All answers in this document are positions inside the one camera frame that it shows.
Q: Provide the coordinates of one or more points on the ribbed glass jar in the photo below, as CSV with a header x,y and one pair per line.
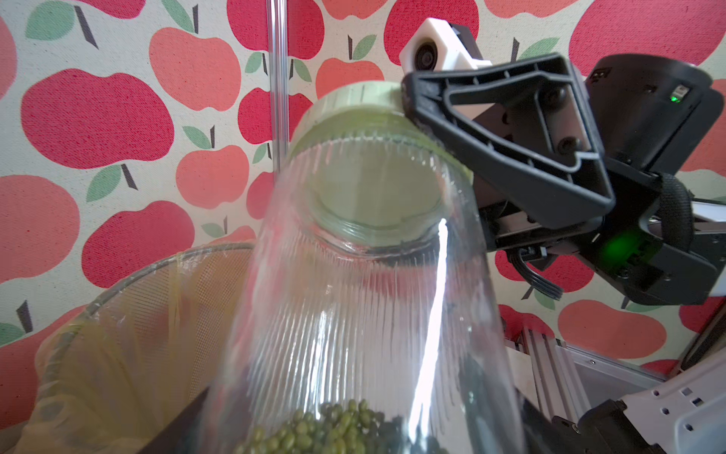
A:
x,y
367,324

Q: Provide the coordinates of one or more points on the aluminium frame rail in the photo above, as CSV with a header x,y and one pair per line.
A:
x,y
562,380

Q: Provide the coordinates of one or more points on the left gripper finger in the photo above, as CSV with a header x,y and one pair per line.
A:
x,y
181,435

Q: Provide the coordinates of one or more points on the metal mesh trash bin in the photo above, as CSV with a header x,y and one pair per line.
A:
x,y
142,318

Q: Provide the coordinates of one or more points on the yellow plastic bin liner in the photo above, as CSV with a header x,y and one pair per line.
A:
x,y
113,363

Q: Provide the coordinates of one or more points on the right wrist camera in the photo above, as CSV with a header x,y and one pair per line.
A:
x,y
438,45

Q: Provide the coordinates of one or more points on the green jar lid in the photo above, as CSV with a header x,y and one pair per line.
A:
x,y
368,109

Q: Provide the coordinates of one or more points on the right aluminium corner post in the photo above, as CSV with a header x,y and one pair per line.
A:
x,y
279,82

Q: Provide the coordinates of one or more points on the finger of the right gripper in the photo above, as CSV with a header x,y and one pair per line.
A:
x,y
525,128

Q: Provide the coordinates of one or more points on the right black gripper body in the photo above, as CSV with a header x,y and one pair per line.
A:
x,y
651,112

